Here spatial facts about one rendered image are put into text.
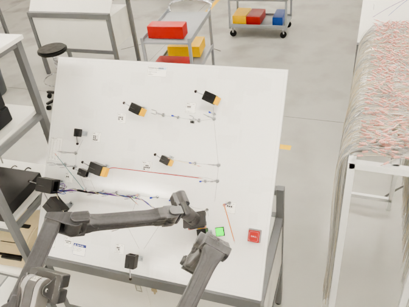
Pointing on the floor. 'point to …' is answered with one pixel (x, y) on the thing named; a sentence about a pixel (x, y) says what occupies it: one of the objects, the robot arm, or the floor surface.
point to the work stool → (48, 50)
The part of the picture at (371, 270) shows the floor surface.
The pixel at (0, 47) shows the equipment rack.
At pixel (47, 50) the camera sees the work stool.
